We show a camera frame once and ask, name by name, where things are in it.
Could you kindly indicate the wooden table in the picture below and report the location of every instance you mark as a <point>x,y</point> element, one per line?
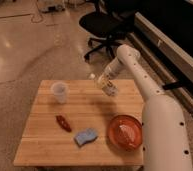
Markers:
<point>45,143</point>

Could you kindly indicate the black office chair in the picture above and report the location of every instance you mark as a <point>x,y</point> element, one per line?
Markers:
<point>111,21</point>

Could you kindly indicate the orange bowl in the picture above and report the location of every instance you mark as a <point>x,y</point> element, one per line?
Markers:
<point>125,132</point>

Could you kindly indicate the blue sponge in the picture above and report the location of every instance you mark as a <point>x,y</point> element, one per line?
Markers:
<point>85,136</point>

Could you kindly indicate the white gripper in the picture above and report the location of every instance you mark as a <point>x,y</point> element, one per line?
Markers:
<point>104,80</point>

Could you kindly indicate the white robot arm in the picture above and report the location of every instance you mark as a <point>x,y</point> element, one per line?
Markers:
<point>165,140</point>

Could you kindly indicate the clear plastic cup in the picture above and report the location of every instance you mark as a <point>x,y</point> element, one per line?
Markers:
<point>60,91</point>

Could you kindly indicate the clear plastic bottle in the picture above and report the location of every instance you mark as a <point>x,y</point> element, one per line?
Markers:
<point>113,92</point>

